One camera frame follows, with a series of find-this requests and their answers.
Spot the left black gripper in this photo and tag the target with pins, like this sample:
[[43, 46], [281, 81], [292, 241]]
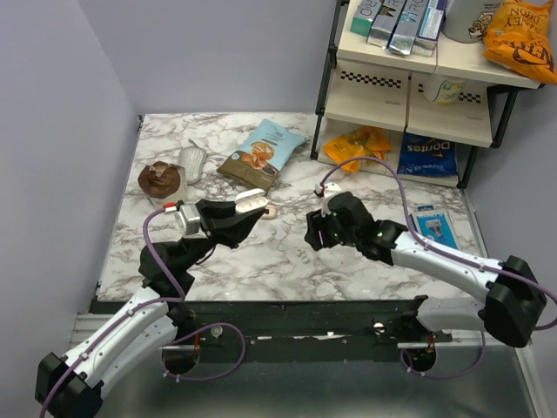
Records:
[[220, 222]]

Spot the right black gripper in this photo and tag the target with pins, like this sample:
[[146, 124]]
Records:
[[314, 222]]

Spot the white earbud charging case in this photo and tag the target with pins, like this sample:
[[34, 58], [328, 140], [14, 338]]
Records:
[[251, 200]]

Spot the beige earbud charging case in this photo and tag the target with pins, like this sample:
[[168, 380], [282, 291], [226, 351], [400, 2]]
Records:
[[271, 212]]

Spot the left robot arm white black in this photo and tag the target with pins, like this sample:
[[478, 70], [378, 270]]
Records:
[[177, 237]]

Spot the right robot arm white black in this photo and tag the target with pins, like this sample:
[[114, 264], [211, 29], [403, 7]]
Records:
[[501, 298]]

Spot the blue cassava chips bag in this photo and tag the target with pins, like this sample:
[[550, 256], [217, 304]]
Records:
[[258, 162]]

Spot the brown paper wrapped cup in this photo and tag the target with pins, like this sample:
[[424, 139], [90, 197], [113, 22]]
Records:
[[163, 183]]

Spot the orange snack bag lower shelf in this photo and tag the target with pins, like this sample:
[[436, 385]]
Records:
[[366, 141]]

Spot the blue white card packet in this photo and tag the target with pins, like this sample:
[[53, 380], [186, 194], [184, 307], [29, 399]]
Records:
[[435, 225]]

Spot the blue Doritos bag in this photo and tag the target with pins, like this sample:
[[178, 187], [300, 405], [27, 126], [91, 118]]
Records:
[[427, 157]]

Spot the white yellow cup on shelf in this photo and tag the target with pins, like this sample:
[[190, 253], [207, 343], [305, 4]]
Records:
[[443, 90]]

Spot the silver toothpaste box middle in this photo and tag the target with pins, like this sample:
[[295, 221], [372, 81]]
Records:
[[405, 33]]

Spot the silver toothpaste box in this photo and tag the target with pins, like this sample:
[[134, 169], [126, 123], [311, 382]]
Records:
[[385, 22], [405, 33]]

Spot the teal toothpaste box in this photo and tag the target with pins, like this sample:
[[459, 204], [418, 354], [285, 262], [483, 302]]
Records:
[[364, 16]]

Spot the silver toothpaste box left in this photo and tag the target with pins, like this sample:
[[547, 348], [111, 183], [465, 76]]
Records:
[[385, 22]]

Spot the blue white toothpaste box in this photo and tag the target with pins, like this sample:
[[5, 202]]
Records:
[[427, 37]]

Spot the white popcorn tub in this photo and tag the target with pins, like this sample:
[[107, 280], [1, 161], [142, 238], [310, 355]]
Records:
[[466, 21]]

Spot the orange honey dijon chips bag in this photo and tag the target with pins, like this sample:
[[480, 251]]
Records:
[[517, 39]]

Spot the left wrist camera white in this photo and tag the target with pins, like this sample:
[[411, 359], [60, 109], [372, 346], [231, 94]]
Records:
[[187, 217]]

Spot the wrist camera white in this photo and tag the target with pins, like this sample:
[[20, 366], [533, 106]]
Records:
[[326, 192], [187, 217]]

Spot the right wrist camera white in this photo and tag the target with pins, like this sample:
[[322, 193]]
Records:
[[326, 192]]

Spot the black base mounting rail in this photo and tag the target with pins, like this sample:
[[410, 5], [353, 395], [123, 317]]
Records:
[[301, 331]]

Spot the black frame cream shelf unit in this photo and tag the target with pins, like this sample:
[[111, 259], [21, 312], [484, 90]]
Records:
[[365, 85]]

